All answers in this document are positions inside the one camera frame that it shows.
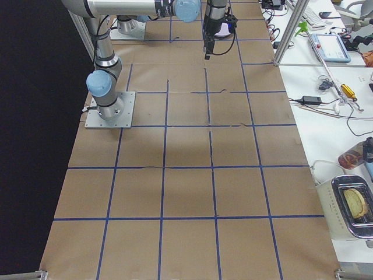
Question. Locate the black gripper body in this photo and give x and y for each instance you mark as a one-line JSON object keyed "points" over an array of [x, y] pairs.
{"points": [[210, 27]]}

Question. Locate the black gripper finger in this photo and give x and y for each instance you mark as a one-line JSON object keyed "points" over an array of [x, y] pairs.
{"points": [[209, 43]]}

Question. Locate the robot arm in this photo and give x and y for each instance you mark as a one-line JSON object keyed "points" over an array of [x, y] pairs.
{"points": [[129, 25], [102, 82]]}

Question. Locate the lilac plate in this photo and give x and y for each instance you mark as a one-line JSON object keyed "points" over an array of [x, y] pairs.
{"points": [[224, 31]]}

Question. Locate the black power adapter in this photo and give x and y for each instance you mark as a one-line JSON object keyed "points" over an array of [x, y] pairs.
{"points": [[311, 100]]}

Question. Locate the brown paper table cover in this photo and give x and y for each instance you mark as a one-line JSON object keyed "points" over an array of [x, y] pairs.
{"points": [[211, 181]]}

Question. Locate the yellow tool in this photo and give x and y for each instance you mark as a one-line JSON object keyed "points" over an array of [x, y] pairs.
{"points": [[348, 92]]}

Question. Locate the food jar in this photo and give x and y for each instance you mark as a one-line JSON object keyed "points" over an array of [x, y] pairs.
{"points": [[358, 154]]}

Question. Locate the bread slice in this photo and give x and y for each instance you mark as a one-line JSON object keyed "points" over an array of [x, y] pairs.
{"points": [[356, 203]]}

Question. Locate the white toaster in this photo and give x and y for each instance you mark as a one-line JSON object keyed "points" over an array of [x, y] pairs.
{"points": [[341, 224]]}

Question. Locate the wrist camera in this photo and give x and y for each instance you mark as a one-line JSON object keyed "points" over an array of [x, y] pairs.
{"points": [[231, 22]]}

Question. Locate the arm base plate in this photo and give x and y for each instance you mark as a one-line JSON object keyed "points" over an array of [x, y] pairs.
{"points": [[116, 36], [119, 115]]}

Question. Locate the aluminium frame post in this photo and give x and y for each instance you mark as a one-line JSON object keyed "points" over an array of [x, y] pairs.
{"points": [[289, 31]]}

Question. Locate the green handled grabber stick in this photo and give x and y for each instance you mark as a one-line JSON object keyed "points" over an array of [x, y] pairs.
{"points": [[342, 98]]}

